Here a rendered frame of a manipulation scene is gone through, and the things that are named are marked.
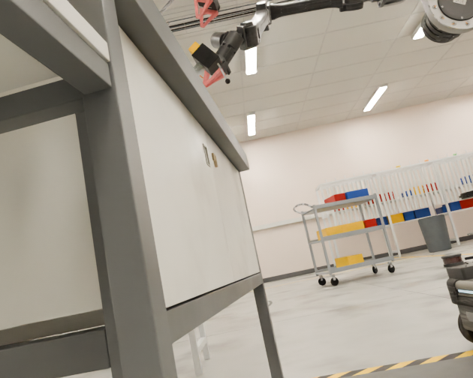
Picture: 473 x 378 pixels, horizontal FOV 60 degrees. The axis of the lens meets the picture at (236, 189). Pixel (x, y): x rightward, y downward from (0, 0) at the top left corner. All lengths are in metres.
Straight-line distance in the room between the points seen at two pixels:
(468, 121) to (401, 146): 1.70
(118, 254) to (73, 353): 0.16
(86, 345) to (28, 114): 0.24
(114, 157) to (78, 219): 0.13
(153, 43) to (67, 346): 0.45
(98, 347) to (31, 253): 0.13
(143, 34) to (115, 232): 0.38
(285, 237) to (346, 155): 2.39
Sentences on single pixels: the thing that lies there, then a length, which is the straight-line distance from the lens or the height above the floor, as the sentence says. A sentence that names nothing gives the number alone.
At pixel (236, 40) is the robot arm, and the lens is 1.46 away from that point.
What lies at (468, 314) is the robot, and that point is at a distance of 1.60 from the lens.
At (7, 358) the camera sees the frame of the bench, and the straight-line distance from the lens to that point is 0.54.
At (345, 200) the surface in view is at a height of 0.97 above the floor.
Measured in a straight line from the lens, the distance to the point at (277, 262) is 9.45.
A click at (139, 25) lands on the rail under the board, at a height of 0.80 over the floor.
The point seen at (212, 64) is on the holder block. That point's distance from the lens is 1.11.
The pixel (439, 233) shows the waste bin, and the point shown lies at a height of 0.30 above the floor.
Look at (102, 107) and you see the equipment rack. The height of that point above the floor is 0.60.
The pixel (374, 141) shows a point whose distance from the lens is 10.25.
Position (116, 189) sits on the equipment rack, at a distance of 0.38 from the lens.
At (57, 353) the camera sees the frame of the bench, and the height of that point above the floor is 0.38.
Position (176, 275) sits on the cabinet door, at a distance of 0.59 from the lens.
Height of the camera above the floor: 0.43
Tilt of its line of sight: 11 degrees up
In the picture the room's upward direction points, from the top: 12 degrees counter-clockwise
